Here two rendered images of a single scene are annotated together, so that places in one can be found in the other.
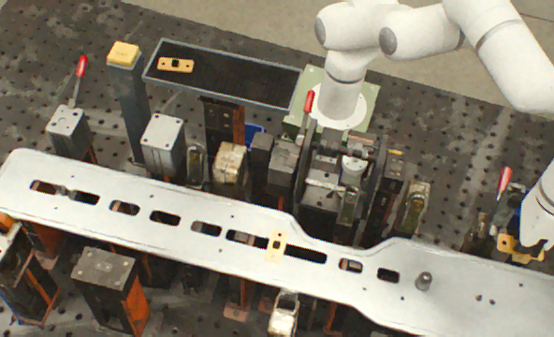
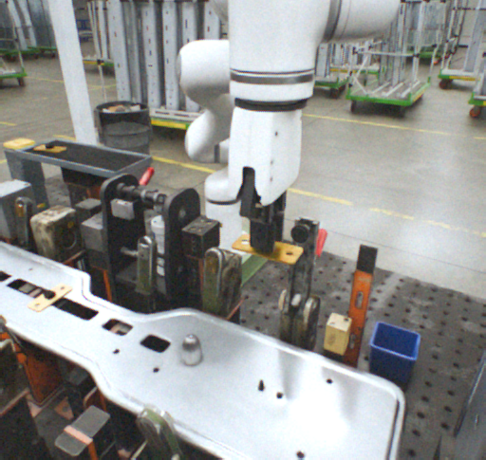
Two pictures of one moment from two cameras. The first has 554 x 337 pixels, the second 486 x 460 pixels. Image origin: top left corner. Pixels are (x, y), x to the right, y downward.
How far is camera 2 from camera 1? 0.99 m
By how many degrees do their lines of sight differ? 31
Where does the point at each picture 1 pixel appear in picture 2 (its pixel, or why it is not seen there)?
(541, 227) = (233, 136)
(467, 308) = (238, 396)
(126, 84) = (18, 172)
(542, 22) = (467, 270)
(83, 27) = not seen: hidden behind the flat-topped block
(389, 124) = (278, 272)
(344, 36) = (197, 135)
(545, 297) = (362, 402)
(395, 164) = (200, 223)
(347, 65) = (216, 183)
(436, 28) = (221, 47)
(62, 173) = not seen: outside the picture
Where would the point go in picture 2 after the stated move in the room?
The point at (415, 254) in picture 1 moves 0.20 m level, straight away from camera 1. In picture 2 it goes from (202, 326) to (271, 278)
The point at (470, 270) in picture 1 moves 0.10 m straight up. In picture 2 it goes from (264, 353) to (266, 306)
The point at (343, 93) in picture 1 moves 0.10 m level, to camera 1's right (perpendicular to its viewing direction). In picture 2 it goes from (218, 216) to (249, 220)
